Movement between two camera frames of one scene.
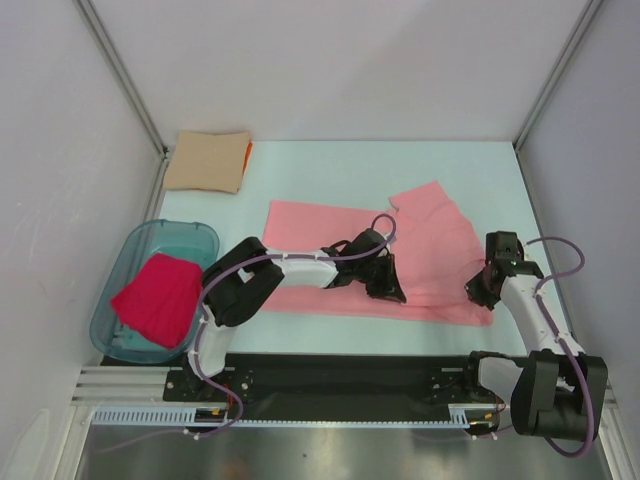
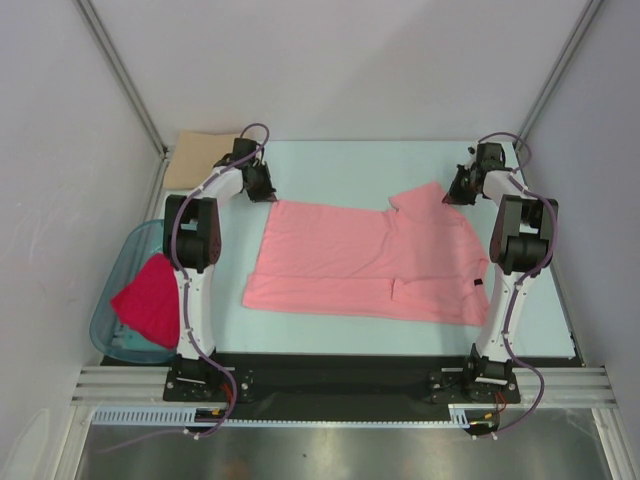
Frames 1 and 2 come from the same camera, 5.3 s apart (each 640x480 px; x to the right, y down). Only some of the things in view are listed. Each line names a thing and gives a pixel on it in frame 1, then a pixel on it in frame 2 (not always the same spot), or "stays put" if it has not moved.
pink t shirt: (433, 250) stays put
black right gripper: (477, 295) -> (456, 196)
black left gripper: (388, 287) -> (267, 193)
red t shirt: (162, 300) stays put
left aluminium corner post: (122, 72) stays put
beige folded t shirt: (206, 161) stays put
